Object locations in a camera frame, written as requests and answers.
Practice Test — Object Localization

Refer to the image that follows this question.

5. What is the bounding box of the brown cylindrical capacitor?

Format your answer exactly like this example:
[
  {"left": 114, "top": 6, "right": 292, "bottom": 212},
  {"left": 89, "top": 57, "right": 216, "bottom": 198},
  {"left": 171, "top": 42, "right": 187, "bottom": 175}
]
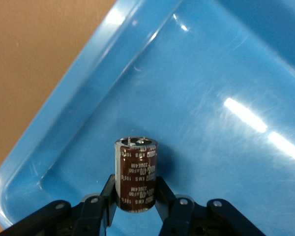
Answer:
[{"left": 114, "top": 137, "right": 158, "bottom": 212}]

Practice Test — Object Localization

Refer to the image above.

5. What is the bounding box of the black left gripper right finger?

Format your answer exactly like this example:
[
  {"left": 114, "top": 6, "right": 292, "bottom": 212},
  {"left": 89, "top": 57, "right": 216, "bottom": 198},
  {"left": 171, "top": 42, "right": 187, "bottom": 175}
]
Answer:
[{"left": 153, "top": 175, "right": 266, "bottom": 236}]

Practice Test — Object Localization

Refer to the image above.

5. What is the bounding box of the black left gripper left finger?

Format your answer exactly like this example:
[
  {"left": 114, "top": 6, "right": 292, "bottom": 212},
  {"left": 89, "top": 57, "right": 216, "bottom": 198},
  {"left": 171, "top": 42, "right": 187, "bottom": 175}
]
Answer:
[{"left": 0, "top": 174, "right": 118, "bottom": 236}]

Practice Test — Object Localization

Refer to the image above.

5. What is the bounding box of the blue plastic tray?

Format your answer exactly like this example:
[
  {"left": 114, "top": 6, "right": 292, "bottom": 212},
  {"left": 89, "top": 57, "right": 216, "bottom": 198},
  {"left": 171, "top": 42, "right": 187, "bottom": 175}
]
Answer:
[{"left": 0, "top": 0, "right": 295, "bottom": 236}]

